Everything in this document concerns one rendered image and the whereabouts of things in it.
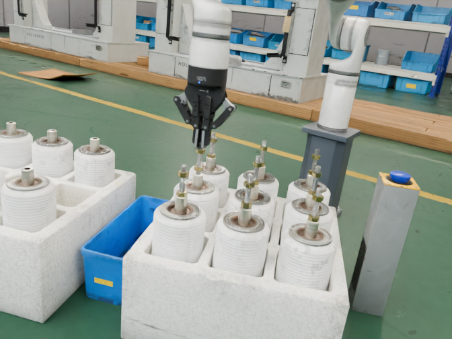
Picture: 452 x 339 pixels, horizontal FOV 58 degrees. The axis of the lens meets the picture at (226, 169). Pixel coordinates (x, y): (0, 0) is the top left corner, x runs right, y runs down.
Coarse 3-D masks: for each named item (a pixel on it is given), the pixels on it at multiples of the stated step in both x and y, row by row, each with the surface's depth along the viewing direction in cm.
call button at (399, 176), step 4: (392, 172) 84; (396, 172) 84; (400, 172) 84; (404, 172) 84; (392, 176) 83; (396, 176) 82; (400, 176) 82; (404, 176) 82; (408, 176) 82; (396, 180) 83; (400, 180) 82; (404, 180) 82; (408, 180) 82
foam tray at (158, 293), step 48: (144, 240) 77; (336, 240) 85; (144, 288) 72; (192, 288) 70; (240, 288) 68; (288, 288) 68; (336, 288) 69; (144, 336) 76; (192, 336) 73; (240, 336) 71; (288, 336) 69; (336, 336) 67
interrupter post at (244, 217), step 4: (240, 208) 71; (240, 212) 71; (244, 212) 71; (248, 212) 71; (240, 216) 71; (244, 216) 71; (248, 216) 71; (240, 220) 71; (244, 220) 71; (248, 220) 71; (240, 224) 72; (244, 224) 71; (248, 224) 72
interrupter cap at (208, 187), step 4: (188, 180) 87; (204, 180) 88; (188, 184) 86; (204, 184) 86; (208, 184) 86; (212, 184) 86; (188, 188) 83; (192, 188) 84; (204, 188) 85; (208, 188) 84; (212, 188) 85; (188, 192) 82; (192, 192) 82; (196, 192) 82; (200, 192) 82; (204, 192) 82; (208, 192) 82
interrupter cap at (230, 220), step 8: (224, 216) 73; (232, 216) 74; (256, 216) 75; (224, 224) 71; (232, 224) 71; (256, 224) 72; (264, 224) 72; (240, 232) 69; (248, 232) 69; (256, 232) 70
